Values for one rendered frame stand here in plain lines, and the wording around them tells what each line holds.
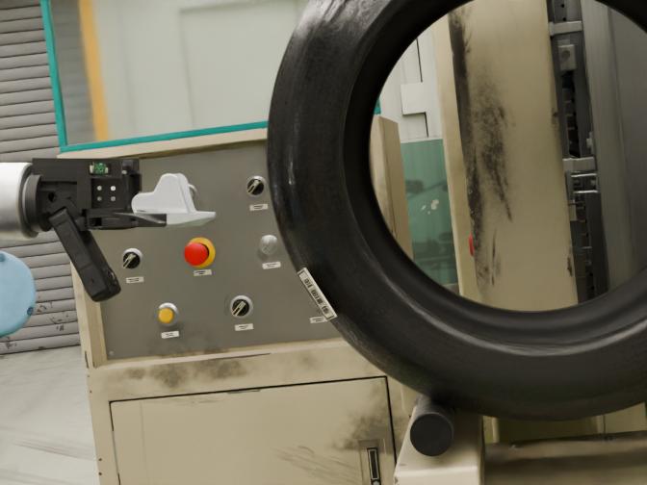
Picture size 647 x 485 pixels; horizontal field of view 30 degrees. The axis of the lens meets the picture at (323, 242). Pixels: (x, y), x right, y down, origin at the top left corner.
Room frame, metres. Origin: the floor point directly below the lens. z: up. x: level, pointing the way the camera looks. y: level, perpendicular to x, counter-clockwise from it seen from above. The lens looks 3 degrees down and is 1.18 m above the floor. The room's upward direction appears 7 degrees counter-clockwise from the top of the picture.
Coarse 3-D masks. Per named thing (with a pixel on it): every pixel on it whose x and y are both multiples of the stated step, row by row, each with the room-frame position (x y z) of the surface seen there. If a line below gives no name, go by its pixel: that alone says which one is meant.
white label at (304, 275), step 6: (300, 270) 1.26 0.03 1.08; (306, 270) 1.24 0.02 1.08; (300, 276) 1.27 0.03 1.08; (306, 276) 1.25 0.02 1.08; (306, 282) 1.26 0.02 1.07; (312, 282) 1.24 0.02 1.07; (312, 288) 1.25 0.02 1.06; (318, 288) 1.24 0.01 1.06; (312, 294) 1.27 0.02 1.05; (318, 294) 1.25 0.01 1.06; (318, 300) 1.26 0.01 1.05; (324, 300) 1.24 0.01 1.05; (324, 306) 1.25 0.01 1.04; (330, 306) 1.24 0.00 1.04; (324, 312) 1.27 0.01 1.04; (330, 312) 1.24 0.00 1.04; (330, 318) 1.26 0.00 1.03
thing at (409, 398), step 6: (402, 390) 1.58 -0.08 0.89; (408, 390) 1.58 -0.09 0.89; (402, 396) 1.58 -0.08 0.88; (408, 396) 1.58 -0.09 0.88; (414, 396) 1.58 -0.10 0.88; (402, 402) 1.58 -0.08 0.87; (408, 402) 1.58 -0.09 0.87; (414, 402) 1.57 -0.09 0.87; (402, 408) 1.58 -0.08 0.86; (408, 408) 1.58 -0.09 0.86; (408, 414) 1.58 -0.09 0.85
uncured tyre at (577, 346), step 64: (320, 0) 1.27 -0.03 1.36; (384, 0) 1.22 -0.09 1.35; (448, 0) 1.49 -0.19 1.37; (640, 0) 1.46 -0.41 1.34; (320, 64) 1.24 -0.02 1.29; (384, 64) 1.50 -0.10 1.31; (320, 128) 1.24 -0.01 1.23; (320, 192) 1.24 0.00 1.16; (320, 256) 1.24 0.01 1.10; (384, 256) 1.50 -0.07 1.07; (384, 320) 1.23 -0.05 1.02; (448, 320) 1.49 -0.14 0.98; (512, 320) 1.49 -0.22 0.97; (576, 320) 1.47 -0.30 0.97; (640, 320) 1.20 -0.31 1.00; (448, 384) 1.24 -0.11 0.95; (512, 384) 1.22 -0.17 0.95; (576, 384) 1.21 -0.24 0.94; (640, 384) 1.21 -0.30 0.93
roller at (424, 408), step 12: (420, 396) 1.38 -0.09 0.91; (420, 408) 1.28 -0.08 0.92; (432, 408) 1.26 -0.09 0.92; (444, 408) 1.27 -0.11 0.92; (456, 408) 1.37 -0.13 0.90; (420, 420) 1.23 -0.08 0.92; (432, 420) 1.23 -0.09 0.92; (444, 420) 1.23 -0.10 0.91; (420, 432) 1.23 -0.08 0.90; (432, 432) 1.23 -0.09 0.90; (444, 432) 1.23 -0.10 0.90; (420, 444) 1.23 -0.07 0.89; (432, 444) 1.23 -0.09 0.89; (444, 444) 1.23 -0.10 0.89
